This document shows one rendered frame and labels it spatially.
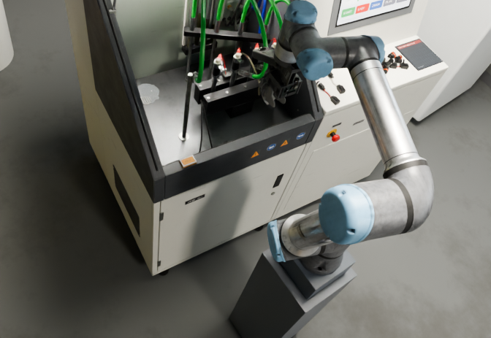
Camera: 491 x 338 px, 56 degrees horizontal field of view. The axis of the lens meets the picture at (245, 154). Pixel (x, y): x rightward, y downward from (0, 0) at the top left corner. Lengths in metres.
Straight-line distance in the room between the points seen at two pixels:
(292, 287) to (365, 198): 0.73
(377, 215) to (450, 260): 2.02
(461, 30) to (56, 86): 2.40
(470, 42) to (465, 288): 1.36
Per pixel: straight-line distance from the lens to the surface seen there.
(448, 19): 2.94
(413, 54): 2.20
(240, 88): 1.75
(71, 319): 2.35
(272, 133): 1.68
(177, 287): 2.36
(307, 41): 1.09
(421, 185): 0.99
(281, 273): 1.59
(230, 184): 1.81
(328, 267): 1.48
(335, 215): 0.92
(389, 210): 0.92
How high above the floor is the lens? 2.24
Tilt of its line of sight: 54 degrees down
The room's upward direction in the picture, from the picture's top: 17 degrees clockwise
